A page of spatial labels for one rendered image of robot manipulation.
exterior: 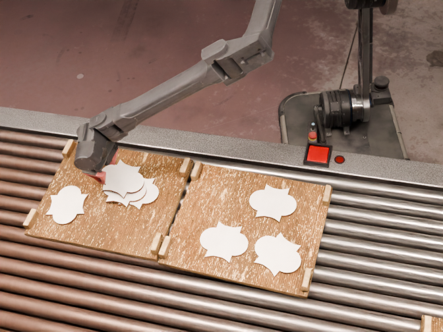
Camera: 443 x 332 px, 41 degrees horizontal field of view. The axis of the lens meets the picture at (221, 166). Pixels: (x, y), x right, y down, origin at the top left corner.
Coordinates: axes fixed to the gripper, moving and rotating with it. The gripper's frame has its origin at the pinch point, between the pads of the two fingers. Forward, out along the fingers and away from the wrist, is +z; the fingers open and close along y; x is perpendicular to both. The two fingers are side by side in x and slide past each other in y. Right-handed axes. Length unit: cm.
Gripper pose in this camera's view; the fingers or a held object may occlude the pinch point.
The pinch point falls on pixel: (107, 172)
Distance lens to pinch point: 179.2
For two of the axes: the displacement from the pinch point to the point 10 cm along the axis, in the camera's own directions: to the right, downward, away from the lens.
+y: 3.2, -7.8, 5.4
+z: 1.3, 6.0, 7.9
